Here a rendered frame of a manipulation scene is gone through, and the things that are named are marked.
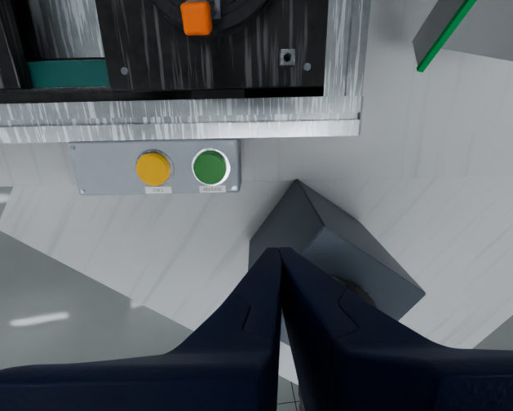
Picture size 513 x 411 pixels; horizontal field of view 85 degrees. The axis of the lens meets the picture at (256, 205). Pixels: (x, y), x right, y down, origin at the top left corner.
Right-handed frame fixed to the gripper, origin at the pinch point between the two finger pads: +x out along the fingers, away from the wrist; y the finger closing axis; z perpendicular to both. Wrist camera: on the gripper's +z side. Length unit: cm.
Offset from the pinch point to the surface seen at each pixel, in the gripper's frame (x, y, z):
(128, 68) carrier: 28.6, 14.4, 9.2
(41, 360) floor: 124, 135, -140
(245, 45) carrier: 28.6, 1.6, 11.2
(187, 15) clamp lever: 18.5, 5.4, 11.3
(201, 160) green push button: 28.3, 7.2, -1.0
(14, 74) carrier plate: 28.7, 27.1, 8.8
